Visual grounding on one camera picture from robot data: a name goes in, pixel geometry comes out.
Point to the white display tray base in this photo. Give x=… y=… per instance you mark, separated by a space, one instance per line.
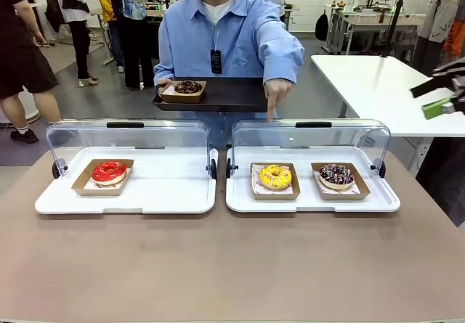
x=305 y=203
x=163 y=185

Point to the yellow sprinkled donut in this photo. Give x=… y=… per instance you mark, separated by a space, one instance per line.
x=275 y=178

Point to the large white table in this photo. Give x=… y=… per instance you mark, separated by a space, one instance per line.
x=363 y=80

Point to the person's right forearm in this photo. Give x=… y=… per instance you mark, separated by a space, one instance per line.
x=163 y=69

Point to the black tripod pole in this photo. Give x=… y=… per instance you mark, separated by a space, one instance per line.
x=394 y=21

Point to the black backpack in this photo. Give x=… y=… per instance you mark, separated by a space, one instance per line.
x=321 y=25

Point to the white workbench desk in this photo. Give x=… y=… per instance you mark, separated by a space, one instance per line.
x=374 y=20

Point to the person in black dress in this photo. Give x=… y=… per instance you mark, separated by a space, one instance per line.
x=18 y=47

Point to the person's right hand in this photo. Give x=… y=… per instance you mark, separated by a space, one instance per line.
x=162 y=84

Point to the light wooden desk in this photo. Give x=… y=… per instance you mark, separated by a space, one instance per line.
x=40 y=7

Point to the black fabric cover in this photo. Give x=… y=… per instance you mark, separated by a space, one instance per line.
x=443 y=181

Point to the white air purifier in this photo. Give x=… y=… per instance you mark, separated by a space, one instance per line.
x=32 y=105

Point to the person in black vest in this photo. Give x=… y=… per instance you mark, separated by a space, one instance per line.
x=78 y=29

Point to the person's left hand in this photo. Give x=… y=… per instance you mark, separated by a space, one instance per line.
x=278 y=90

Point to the brown cardboard donut tray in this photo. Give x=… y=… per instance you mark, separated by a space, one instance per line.
x=181 y=98
x=94 y=191
x=274 y=196
x=345 y=196

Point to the red glazed donut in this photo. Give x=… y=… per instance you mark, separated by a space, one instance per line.
x=105 y=174

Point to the clear hinged display lid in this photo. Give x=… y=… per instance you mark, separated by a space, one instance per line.
x=345 y=136
x=163 y=134

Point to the person's left forearm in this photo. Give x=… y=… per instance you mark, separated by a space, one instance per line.
x=281 y=58

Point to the person in blue patterned shirt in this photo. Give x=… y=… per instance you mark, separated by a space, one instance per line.
x=136 y=29

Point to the person in yellow jacket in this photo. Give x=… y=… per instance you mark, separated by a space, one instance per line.
x=101 y=0

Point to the black serving tray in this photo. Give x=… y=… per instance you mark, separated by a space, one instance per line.
x=232 y=94

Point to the black hanging name tag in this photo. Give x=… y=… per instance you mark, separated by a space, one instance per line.
x=216 y=61

